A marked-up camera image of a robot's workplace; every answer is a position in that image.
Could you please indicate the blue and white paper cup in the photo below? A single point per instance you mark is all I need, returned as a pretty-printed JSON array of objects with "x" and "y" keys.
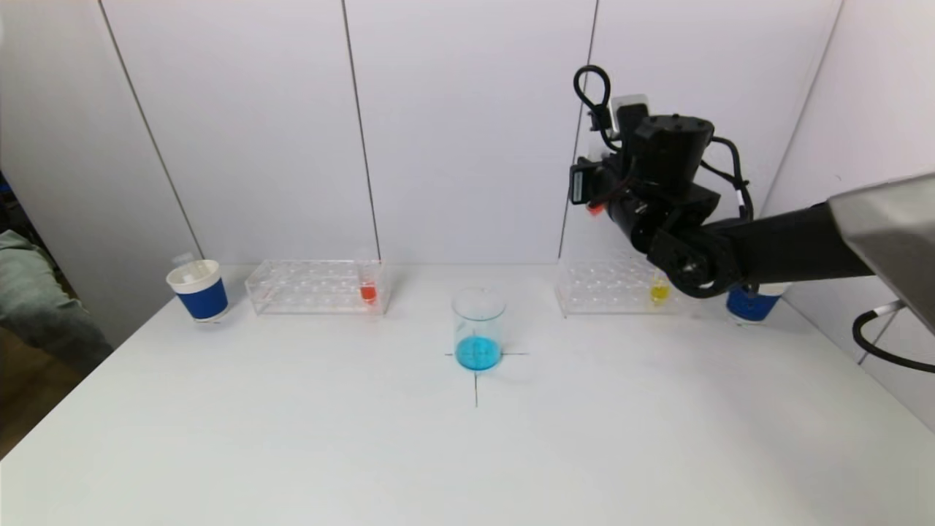
[
  {"x": 204, "y": 298},
  {"x": 749, "y": 305}
]

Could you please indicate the grey and black right arm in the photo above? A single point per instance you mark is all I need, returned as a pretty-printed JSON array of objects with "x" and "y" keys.
[{"x": 796, "y": 248}]

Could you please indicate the clear glass beaker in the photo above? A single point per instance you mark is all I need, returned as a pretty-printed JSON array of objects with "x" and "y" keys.
[{"x": 478, "y": 351}]

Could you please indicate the person's leg in grey trousers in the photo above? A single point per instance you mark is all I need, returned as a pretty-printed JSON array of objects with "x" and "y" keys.
[{"x": 36, "y": 299}]

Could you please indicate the clear acrylic test tube rack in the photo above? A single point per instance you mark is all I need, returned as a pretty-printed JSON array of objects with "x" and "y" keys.
[
  {"x": 599, "y": 288},
  {"x": 307, "y": 288}
]

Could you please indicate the red pigment test tube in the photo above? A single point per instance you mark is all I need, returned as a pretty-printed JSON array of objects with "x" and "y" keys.
[
  {"x": 367, "y": 292},
  {"x": 595, "y": 210}
]

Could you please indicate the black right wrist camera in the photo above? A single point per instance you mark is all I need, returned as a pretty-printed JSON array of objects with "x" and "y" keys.
[{"x": 584, "y": 183}]

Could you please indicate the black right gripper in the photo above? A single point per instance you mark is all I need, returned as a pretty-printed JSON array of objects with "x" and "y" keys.
[{"x": 578, "y": 187}]

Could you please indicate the yellow pigment test tube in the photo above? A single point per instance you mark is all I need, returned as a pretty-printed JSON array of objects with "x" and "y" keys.
[{"x": 659, "y": 292}]

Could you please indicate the blue pigment test tube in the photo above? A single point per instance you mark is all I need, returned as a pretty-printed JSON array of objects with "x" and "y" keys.
[{"x": 190, "y": 275}]

